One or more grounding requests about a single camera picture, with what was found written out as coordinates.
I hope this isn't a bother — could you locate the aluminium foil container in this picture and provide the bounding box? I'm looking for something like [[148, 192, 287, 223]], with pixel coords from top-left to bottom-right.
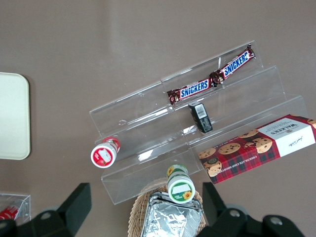
[[142, 191, 204, 237]]

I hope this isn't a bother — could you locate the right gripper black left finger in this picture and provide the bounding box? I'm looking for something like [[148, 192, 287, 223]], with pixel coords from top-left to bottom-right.
[[0, 182, 92, 237]]

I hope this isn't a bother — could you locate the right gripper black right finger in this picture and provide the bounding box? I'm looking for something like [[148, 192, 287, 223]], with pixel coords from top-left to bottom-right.
[[197, 182, 306, 237]]

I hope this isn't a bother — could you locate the red cola bottle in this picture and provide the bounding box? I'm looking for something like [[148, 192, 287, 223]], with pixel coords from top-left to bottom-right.
[[0, 205, 20, 221]]

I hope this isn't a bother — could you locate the red tartan cookie box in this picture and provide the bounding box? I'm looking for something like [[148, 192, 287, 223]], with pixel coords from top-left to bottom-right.
[[198, 113, 316, 185]]

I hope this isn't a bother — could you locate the green lid yogurt cup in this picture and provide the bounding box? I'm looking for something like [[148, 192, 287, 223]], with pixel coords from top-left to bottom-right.
[[166, 164, 196, 204]]

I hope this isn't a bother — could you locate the clear acrylic bottle rack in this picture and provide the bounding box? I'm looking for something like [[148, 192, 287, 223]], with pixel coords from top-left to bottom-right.
[[0, 193, 32, 224]]

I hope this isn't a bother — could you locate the beige serving tray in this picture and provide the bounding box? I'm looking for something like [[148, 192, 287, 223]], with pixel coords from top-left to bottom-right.
[[0, 72, 31, 160]]

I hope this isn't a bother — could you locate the Snickers chocolate bar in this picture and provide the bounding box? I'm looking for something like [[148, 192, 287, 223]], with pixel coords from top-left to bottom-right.
[[209, 43, 256, 86], [166, 78, 215, 105]]

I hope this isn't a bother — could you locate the red lid yogurt cup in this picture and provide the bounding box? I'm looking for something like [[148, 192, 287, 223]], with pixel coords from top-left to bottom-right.
[[90, 136, 121, 169]]

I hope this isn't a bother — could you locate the oval wicker basket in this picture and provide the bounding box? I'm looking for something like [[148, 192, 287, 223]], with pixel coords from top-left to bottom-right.
[[127, 183, 207, 237]]

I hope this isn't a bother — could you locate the clear acrylic stepped stand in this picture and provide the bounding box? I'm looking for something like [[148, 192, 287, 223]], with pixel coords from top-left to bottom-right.
[[160, 40, 309, 173], [89, 78, 201, 206]]

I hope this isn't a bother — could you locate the small black box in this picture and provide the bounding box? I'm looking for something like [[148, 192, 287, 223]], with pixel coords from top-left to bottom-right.
[[188, 101, 213, 134]]

